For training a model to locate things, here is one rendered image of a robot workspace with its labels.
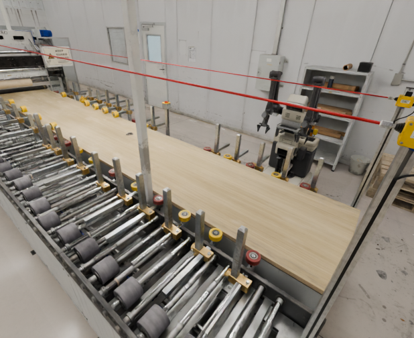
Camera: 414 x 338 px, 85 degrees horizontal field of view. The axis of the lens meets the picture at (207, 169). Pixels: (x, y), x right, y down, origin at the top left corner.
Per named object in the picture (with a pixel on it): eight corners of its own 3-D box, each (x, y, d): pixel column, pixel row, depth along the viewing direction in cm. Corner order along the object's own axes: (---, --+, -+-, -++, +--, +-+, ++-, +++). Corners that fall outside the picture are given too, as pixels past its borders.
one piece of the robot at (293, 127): (278, 134, 283) (282, 117, 272) (300, 140, 269) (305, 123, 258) (272, 137, 272) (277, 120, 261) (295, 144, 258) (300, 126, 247)
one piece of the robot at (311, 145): (272, 165, 359) (284, 114, 316) (307, 178, 331) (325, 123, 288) (263, 174, 335) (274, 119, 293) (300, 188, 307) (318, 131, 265)
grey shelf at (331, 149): (291, 147, 463) (313, 64, 385) (339, 162, 417) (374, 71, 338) (283, 155, 433) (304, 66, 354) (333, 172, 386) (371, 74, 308)
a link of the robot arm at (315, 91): (326, 77, 210) (314, 76, 215) (325, 78, 206) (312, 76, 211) (313, 122, 232) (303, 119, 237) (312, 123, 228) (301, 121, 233)
